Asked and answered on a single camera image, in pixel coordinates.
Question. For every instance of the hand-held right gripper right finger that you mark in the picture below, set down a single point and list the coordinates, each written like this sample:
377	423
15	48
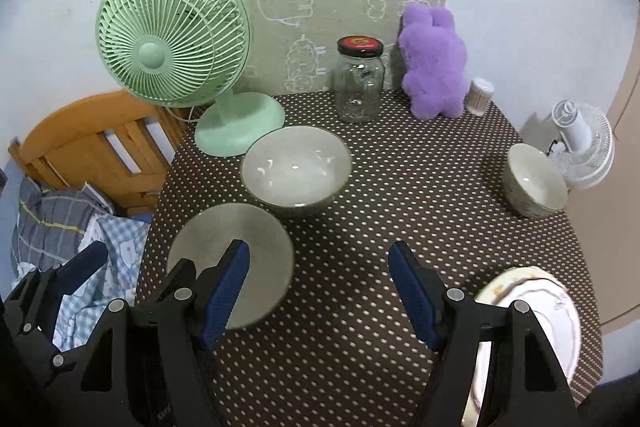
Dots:
412	292

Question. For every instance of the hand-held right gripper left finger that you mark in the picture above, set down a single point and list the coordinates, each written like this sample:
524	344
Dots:
225	292

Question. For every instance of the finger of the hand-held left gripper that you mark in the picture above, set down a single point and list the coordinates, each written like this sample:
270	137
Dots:
82	264

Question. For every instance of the large yellow flower plate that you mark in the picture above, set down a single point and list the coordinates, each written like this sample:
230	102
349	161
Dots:
487	292

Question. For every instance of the large grey-green ceramic bowl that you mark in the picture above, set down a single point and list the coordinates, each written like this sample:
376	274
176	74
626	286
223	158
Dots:
530	177

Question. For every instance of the blue checked printed cloth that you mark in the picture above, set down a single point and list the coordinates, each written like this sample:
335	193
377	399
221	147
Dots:
120	252

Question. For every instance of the grey plaid cloth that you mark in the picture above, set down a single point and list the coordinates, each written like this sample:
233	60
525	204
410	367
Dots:
55	217

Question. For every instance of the brown polka dot tablecloth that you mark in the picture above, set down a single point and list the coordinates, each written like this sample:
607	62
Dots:
375	207

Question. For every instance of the wooden chair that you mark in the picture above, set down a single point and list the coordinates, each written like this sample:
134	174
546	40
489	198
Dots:
65	132

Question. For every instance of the cotton swab container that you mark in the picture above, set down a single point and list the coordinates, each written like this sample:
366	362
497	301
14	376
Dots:
479	99

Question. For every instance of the glass jar with lid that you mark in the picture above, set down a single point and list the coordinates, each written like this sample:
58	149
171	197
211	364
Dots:
357	92

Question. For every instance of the green desk fan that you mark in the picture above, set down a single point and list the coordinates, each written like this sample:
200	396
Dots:
150	57

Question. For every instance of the purple plush toy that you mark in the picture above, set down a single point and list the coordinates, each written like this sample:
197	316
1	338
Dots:
435	67

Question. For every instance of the beige door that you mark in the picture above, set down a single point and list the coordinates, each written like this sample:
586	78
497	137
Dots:
625	207

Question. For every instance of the white standing fan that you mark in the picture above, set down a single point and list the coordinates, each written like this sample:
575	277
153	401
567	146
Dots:
580	132

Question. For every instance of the green cartoon wall mat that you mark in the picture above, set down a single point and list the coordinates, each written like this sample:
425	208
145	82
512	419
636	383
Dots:
340	7

